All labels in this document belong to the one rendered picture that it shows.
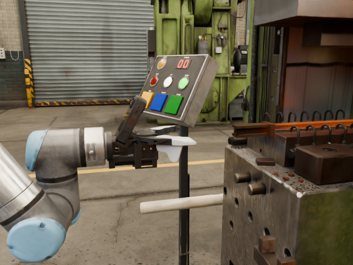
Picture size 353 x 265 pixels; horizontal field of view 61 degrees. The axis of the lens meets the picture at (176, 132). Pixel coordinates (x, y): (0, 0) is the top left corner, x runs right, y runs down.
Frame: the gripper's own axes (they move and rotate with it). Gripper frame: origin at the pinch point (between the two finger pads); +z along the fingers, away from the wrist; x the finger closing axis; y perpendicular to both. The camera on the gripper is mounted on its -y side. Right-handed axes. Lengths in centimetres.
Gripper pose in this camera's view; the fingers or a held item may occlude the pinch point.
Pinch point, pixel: (188, 132)
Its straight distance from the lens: 75.3
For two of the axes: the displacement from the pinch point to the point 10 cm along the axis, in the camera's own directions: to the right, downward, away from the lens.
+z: 9.7, -0.5, 2.4
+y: 0.0, 9.7, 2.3
